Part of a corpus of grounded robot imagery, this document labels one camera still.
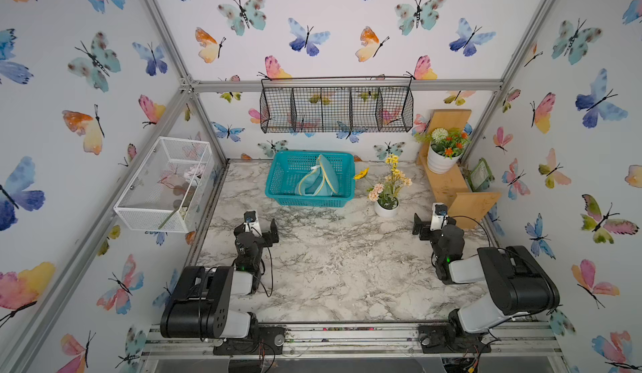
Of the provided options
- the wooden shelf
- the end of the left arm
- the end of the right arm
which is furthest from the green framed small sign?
the end of the left arm

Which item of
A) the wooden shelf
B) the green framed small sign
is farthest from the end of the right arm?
the green framed small sign

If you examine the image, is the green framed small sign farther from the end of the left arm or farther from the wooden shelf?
the end of the left arm

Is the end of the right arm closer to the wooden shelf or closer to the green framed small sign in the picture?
the wooden shelf

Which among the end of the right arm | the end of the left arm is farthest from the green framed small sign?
the end of the left arm

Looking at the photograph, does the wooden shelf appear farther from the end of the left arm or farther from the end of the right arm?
the end of the left arm

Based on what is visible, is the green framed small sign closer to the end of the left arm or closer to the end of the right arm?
the end of the right arm

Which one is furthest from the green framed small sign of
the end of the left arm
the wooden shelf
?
the end of the left arm

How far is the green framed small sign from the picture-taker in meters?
1.09
